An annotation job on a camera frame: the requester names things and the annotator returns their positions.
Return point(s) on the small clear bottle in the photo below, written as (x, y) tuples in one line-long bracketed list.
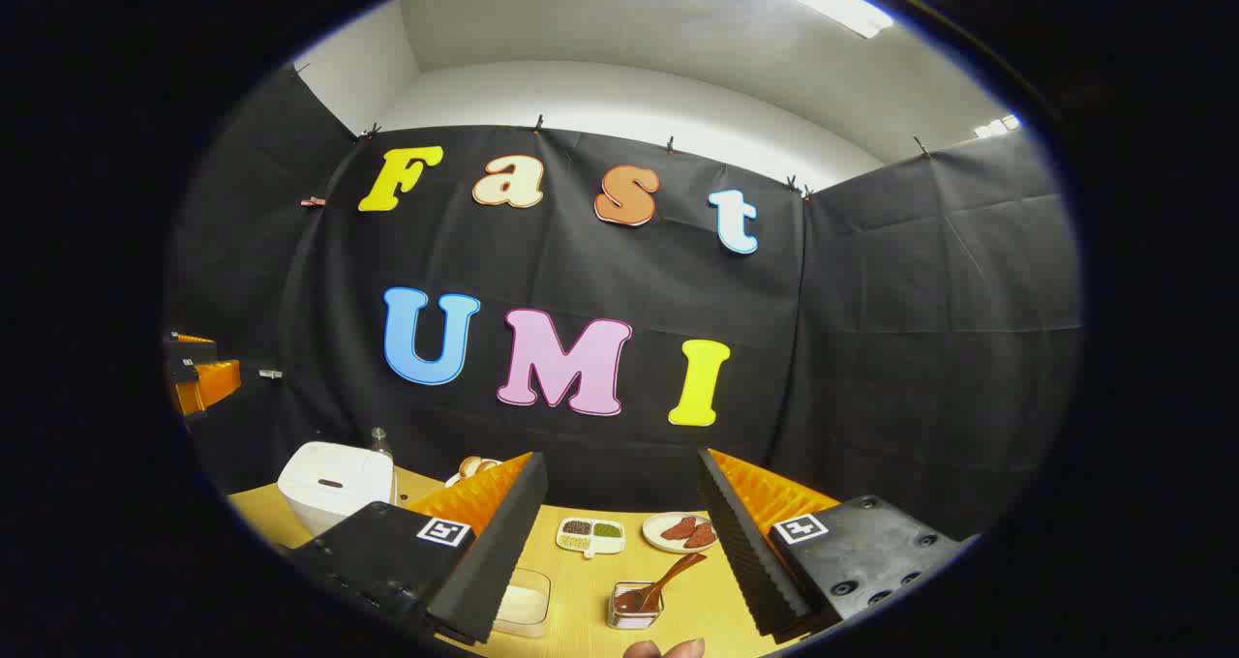
[(380, 442)]

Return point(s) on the wooden spoon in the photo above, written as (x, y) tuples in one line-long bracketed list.
[(668, 581)]

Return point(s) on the white divided bean dish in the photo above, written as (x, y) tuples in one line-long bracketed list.
[(590, 534)]

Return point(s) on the bread slice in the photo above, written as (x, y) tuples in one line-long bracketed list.
[(469, 465), (489, 464)]

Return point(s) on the white rice cooker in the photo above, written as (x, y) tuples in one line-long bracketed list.
[(324, 489)]

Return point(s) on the red meat slice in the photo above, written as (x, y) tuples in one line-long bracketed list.
[(678, 528), (701, 536)]

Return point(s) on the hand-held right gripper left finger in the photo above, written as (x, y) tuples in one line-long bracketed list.
[(498, 542)]

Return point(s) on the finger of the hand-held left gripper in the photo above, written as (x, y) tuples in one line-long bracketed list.
[(213, 382), (192, 346)]

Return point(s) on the clear glass container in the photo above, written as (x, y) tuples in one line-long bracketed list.
[(523, 605)]

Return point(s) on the white round plate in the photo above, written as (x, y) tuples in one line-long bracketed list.
[(658, 540)]

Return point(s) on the white rice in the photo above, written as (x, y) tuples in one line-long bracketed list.
[(523, 602)]

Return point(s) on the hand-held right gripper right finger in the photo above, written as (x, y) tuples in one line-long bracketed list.
[(740, 542)]

